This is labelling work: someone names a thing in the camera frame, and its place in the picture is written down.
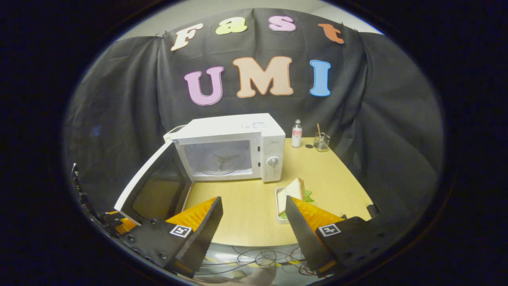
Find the white toaster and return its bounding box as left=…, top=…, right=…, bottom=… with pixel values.
left=164, top=124, right=187, bottom=138

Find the tangle of thin floor cables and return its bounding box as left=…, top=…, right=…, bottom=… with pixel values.
left=196, top=244, right=314, bottom=276

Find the small white plastic tray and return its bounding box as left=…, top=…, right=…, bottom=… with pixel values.
left=275, top=187, right=290, bottom=224

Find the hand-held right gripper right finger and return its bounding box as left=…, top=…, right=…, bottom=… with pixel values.
left=285, top=195, right=397, bottom=278

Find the small clear bottle pink label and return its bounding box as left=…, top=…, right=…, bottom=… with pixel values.
left=292, top=119, right=303, bottom=148

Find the black backdrop cloth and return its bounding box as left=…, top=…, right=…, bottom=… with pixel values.
left=63, top=8, right=444, bottom=223

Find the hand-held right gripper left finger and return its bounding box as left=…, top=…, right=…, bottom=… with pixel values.
left=119, top=196, right=224, bottom=278

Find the glass beaker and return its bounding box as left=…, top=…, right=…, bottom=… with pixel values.
left=314, top=132, right=331, bottom=152

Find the white microwave oven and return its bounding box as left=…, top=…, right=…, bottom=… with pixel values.
left=114, top=113, right=286, bottom=225

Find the sandwich with lettuce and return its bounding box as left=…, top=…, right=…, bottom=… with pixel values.
left=277, top=178, right=314, bottom=220

